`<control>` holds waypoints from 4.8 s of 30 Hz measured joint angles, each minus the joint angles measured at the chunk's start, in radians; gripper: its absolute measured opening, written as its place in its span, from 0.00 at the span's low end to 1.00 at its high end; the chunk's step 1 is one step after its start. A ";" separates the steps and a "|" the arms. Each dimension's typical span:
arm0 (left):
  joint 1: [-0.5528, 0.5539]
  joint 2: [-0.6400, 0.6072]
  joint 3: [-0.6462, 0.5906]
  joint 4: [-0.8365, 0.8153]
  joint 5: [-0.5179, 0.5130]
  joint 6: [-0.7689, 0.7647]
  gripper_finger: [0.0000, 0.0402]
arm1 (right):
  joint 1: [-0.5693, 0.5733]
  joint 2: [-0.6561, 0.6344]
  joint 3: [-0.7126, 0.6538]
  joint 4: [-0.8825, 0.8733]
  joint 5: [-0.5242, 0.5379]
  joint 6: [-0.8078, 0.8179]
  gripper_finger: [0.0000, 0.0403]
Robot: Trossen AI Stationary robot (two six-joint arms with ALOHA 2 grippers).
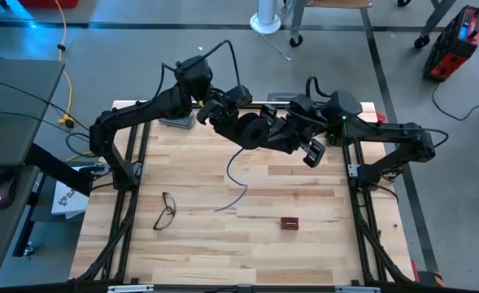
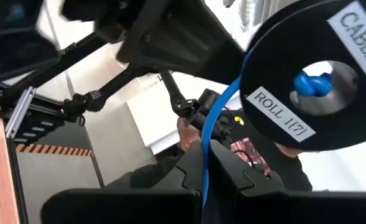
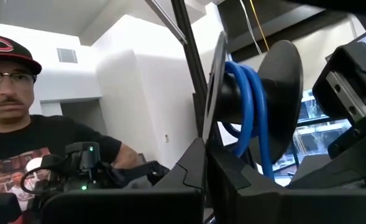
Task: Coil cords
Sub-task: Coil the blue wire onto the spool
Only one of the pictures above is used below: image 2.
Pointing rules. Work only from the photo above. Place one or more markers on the silver aluminium bracket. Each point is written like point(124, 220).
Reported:
point(19, 113)

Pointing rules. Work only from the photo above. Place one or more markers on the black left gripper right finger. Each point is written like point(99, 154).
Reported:
point(279, 208)

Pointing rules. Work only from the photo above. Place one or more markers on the person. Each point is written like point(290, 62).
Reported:
point(158, 174)

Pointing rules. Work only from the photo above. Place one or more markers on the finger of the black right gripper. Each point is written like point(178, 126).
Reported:
point(176, 37)

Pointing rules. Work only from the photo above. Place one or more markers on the orange black hazard tape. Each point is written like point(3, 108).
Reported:
point(52, 149)

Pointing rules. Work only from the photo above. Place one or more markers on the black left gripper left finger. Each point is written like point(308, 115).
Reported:
point(139, 207)

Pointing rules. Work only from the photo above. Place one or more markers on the person's hand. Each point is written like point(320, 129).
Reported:
point(187, 137)

